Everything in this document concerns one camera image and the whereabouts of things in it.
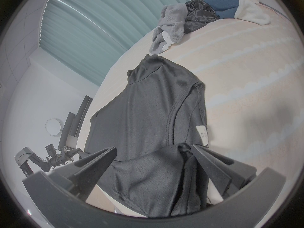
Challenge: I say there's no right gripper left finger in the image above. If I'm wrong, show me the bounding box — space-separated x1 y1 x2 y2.
68 146 117 196

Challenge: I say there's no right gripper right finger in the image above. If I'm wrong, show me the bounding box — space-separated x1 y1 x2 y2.
191 144 257 198

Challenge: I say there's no black T-shirt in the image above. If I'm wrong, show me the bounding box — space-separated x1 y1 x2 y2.
85 54 210 218

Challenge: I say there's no bed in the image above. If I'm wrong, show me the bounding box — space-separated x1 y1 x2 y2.
77 0 304 213

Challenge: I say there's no round white ceiling lamp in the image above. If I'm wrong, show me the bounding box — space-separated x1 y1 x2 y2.
45 118 63 136

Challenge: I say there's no black chest of drawers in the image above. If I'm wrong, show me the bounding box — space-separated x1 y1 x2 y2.
59 95 93 149

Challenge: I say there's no blue-green curtain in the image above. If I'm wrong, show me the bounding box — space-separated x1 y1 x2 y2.
49 0 202 54
39 0 126 87

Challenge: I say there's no black shiny garment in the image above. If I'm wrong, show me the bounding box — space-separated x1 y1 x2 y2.
184 0 219 35

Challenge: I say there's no grey garment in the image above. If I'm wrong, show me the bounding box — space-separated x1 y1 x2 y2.
149 3 188 55

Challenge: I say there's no white garment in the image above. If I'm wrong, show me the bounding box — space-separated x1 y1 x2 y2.
234 0 271 25

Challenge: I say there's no dark blue garment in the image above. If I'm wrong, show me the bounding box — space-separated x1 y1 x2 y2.
204 0 240 19

